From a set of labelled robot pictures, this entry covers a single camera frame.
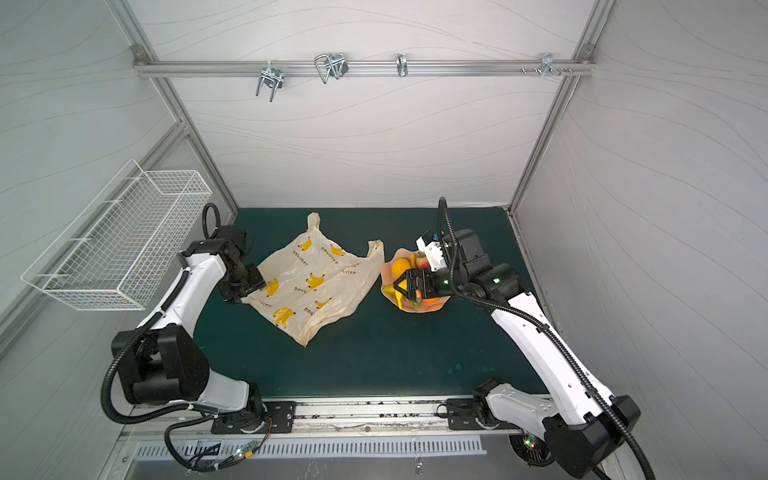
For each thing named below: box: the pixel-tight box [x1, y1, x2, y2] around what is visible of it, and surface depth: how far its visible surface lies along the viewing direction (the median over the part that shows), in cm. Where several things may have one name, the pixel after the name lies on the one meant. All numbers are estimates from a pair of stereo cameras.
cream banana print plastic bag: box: [241, 212, 385, 347], surface depth 92 cm
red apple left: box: [416, 250, 431, 269], surface depth 100 cm
